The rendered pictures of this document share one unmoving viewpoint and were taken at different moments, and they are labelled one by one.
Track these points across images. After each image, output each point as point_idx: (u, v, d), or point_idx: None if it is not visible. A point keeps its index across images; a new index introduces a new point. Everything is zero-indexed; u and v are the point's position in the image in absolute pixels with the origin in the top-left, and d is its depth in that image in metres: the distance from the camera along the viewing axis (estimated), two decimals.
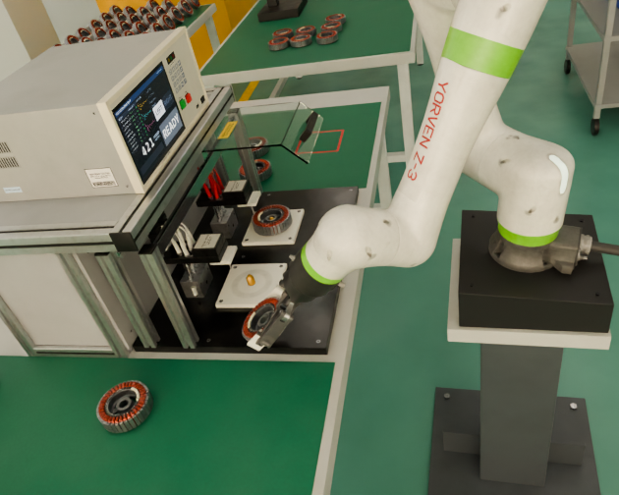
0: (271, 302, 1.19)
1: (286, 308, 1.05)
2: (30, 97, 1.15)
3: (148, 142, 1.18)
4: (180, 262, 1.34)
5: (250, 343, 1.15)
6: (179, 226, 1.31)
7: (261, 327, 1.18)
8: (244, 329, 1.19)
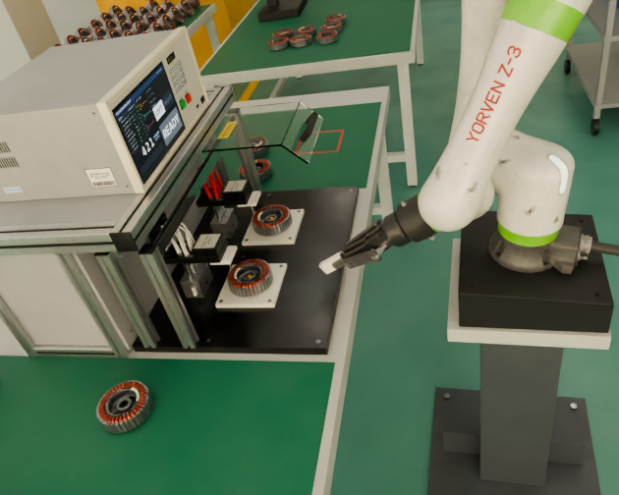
0: (258, 262, 1.39)
1: (377, 248, 1.19)
2: (30, 97, 1.15)
3: (148, 142, 1.18)
4: (180, 262, 1.34)
5: (323, 265, 1.30)
6: (179, 226, 1.31)
7: (247, 281, 1.37)
8: (230, 279, 1.36)
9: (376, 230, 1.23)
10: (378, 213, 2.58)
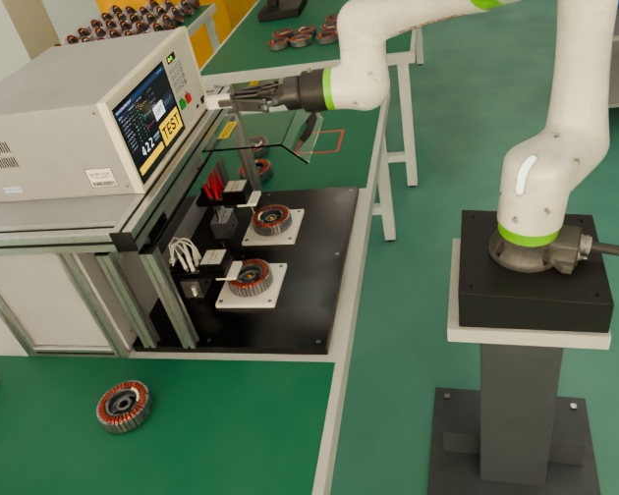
0: (258, 262, 1.39)
1: (269, 101, 1.24)
2: (30, 97, 1.15)
3: (148, 142, 1.18)
4: (187, 278, 1.37)
5: (208, 98, 1.31)
6: (186, 243, 1.34)
7: (247, 281, 1.37)
8: (230, 279, 1.36)
9: (273, 85, 1.27)
10: (378, 213, 2.58)
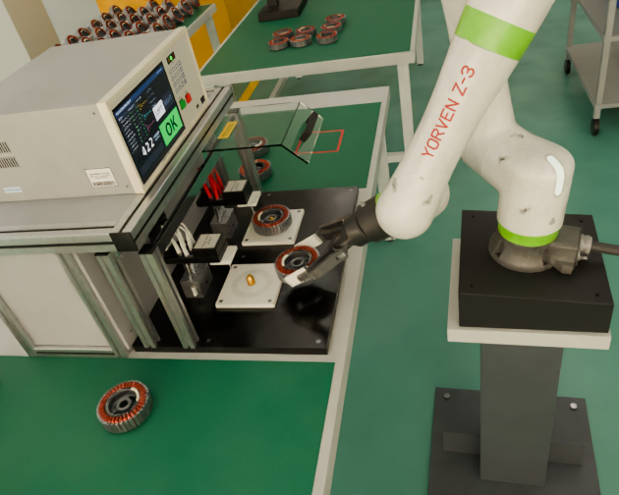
0: (307, 248, 1.33)
1: (341, 248, 1.21)
2: (30, 97, 1.15)
3: (148, 142, 1.18)
4: (180, 262, 1.34)
5: (288, 278, 1.27)
6: (179, 226, 1.31)
7: (295, 268, 1.31)
8: (278, 266, 1.31)
9: (337, 230, 1.25)
10: None
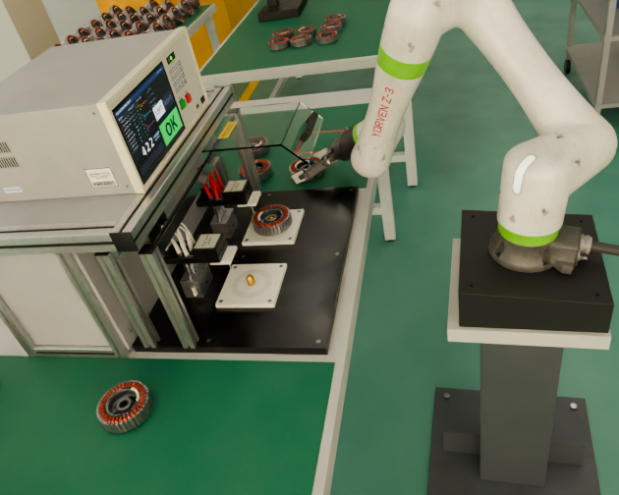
0: (315, 159, 1.82)
1: (328, 158, 1.67)
2: (30, 97, 1.15)
3: (148, 142, 1.18)
4: (180, 262, 1.34)
5: (294, 176, 1.76)
6: (179, 226, 1.31)
7: None
8: (291, 166, 1.81)
9: (332, 146, 1.72)
10: (378, 213, 2.58)
